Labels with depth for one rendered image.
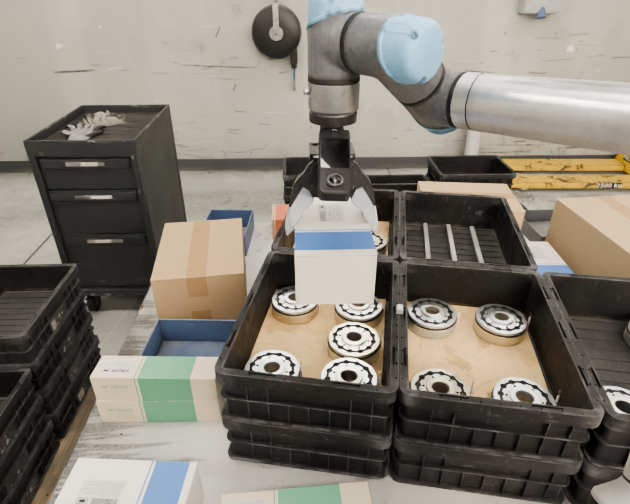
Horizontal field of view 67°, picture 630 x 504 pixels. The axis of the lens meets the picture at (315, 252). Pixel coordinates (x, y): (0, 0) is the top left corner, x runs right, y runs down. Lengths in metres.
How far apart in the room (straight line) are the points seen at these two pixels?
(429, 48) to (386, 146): 3.62
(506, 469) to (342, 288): 0.42
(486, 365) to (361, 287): 0.37
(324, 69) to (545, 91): 0.28
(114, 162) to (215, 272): 1.09
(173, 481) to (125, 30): 3.67
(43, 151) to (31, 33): 2.27
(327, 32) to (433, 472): 0.72
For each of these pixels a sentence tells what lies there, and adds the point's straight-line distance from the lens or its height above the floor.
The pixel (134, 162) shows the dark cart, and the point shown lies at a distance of 2.14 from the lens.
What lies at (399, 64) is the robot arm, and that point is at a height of 1.39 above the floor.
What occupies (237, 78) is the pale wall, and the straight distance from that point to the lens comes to 4.05.
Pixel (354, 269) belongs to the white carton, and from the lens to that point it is 0.70.
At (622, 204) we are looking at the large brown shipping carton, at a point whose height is 0.90.
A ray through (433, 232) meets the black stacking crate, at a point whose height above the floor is 0.83.
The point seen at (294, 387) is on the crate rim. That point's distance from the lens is 0.78.
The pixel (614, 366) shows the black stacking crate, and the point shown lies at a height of 0.83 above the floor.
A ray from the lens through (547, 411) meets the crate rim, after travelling 0.81.
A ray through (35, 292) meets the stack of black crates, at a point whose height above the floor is 0.49.
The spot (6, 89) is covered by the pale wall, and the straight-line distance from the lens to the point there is 4.65.
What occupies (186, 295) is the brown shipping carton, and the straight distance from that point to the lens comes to 1.20.
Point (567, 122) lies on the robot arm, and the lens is 0.63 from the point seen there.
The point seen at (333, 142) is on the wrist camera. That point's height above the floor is 1.27.
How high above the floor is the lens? 1.49
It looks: 31 degrees down
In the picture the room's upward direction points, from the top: straight up
